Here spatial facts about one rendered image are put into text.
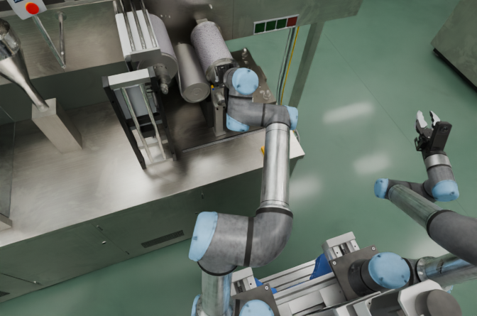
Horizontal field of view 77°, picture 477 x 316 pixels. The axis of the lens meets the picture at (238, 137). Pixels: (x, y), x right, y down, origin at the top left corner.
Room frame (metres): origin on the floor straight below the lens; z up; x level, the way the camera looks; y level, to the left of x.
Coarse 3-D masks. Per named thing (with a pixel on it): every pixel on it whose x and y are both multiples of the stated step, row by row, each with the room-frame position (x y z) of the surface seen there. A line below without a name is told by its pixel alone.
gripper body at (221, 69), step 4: (224, 64) 0.80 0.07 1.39; (228, 64) 0.78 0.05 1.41; (232, 64) 0.77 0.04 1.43; (216, 68) 0.79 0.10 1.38; (220, 68) 0.79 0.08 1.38; (224, 68) 0.79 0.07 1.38; (228, 68) 0.75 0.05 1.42; (216, 72) 0.81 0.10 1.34; (220, 72) 0.78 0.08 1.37; (224, 72) 0.75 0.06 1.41; (220, 76) 0.77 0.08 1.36; (220, 80) 0.76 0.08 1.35; (220, 84) 0.76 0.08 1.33; (224, 84) 0.72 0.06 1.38
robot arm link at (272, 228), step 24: (264, 120) 0.56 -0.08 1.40; (288, 120) 0.56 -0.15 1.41; (288, 144) 0.47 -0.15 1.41; (264, 168) 0.40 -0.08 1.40; (288, 168) 0.40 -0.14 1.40; (264, 192) 0.32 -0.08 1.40; (288, 192) 0.33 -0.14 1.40; (264, 216) 0.25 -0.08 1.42; (288, 216) 0.26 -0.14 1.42; (264, 240) 0.19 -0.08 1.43; (264, 264) 0.15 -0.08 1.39
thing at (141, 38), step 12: (120, 0) 1.04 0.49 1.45; (132, 0) 1.05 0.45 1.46; (132, 12) 1.00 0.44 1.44; (144, 12) 0.98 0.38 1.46; (132, 24) 0.93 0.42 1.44; (144, 24) 0.93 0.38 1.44; (132, 36) 0.84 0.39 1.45; (144, 36) 0.87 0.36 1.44; (132, 48) 0.78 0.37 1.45; (144, 48) 0.78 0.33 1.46; (156, 48) 0.78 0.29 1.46; (132, 60) 0.75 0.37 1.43
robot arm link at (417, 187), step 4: (412, 184) 0.51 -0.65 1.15; (416, 184) 0.51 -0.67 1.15; (420, 184) 0.51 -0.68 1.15; (412, 188) 0.49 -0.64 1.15; (416, 188) 0.49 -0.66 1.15; (420, 188) 0.49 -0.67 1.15; (420, 192) 0.48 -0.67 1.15; (424, 192) 0.47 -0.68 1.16; (424, 196) 0.47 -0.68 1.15; (428, 196) 0.46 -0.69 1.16; (432, 200) 0.45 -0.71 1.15; (436, 200) 0.45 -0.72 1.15
